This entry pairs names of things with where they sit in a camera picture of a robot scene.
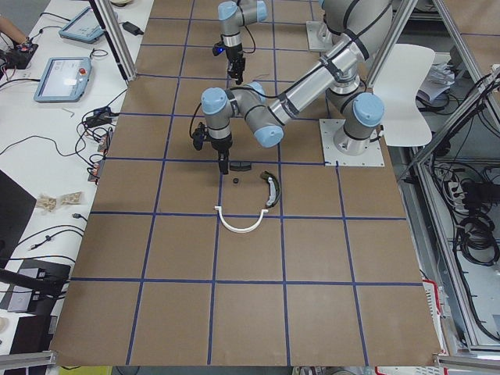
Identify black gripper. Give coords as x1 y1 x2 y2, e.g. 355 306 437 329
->
226 45 245 85
211 136 233 175

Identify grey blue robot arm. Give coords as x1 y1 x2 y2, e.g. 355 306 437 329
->
212 1 268 85
191 1 392 174

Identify grey brake pad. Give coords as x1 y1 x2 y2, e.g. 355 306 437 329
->
230 161 252 172

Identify white curved plastic part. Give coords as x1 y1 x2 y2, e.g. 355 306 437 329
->
213 205 269 234

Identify green curved brake shoe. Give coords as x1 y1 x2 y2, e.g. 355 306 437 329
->
260 171 281 209

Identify black power adapter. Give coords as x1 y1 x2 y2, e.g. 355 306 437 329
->
122 21 144 36

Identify blue teach pendant far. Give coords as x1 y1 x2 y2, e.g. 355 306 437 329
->
59 6 104 44

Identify blue teach pendant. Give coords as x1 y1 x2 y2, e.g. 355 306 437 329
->
34 57 92 103
59 6 104 44

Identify white plastic chair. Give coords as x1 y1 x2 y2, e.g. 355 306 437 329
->
373 44 435 147

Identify blue teach pendant near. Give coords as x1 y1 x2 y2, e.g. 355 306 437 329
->
34 57 92 103

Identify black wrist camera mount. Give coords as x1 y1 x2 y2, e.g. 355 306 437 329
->
191 122 207 151
212 43 225 56

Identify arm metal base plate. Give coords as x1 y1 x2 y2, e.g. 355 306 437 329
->
319 119 384 167
305 21 334 52

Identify aluminium frame post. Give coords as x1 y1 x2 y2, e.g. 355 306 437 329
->
89 0 137 82

